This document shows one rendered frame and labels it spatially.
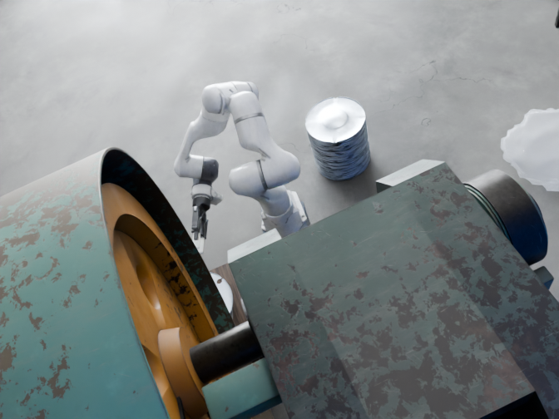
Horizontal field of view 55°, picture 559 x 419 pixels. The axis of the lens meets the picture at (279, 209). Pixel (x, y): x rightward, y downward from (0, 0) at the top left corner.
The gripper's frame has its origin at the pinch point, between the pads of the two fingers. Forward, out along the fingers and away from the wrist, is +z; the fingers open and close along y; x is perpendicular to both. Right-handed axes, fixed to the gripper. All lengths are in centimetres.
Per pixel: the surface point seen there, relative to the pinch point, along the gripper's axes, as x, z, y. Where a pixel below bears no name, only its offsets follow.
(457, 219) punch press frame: 85, 52, 111
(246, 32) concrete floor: -3, -183, -64
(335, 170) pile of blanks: 54, -54, -41
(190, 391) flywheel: 40, 74, 101
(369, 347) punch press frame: 70, 71, 113
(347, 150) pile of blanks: 61, -56, -28
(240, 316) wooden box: 16.9, 29.1, -7.3
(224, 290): 10.5, 19.0, -4.7
